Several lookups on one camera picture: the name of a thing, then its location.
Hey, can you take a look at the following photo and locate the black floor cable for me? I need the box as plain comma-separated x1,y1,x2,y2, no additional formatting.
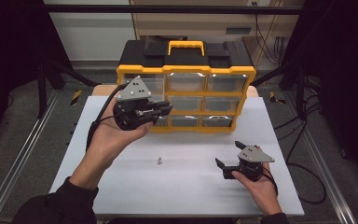
273,92,323,162
285,161,328,205

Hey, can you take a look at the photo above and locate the wooden table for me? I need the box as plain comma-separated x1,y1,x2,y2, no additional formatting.
91,84,259,98

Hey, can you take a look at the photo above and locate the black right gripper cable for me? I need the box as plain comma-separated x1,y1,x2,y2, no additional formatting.
262,167,280,198

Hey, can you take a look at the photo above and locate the yellow black drawer organizer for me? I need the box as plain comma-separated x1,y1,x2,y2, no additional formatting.
116,39,257,134

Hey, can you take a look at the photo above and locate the black horizontal bar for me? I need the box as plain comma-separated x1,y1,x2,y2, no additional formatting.
43,4,304,15

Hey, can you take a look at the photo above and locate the person's left hand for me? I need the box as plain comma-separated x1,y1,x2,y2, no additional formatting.
78,97,154,171

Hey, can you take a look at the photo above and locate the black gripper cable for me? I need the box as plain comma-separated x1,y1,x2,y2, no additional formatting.
262,167,280,198
85,84,129,152

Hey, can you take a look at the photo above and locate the black metal stand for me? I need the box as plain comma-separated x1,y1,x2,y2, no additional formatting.
251,59,308,120
36,59,100,119

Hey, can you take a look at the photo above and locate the person's right hand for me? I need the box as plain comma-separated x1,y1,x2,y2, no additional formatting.
231,161,282,207

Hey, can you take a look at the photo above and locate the black hanging wall cable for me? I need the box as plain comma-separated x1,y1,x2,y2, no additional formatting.
254,2,286,64

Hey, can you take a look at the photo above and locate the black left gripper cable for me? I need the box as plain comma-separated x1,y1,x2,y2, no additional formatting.
85,84,129,152

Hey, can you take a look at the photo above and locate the set of clear plastic drawers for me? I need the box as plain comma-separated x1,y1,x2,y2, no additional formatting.
122,73,250,128

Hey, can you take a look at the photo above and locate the black curtain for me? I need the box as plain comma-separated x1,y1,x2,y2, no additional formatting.
288,0,358,175
0,0,74,147

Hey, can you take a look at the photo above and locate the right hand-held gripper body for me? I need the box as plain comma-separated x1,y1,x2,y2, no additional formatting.
223,144,276,183

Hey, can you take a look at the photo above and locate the aluminium floor rail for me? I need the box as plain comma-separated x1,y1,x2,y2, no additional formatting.
282,91,357,224
0,89,61,224

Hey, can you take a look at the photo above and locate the clear plastic parts drawer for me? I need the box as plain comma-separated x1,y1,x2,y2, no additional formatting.
150,93,168,105

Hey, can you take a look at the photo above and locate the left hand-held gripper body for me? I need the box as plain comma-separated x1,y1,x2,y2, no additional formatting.
113,75,157,132

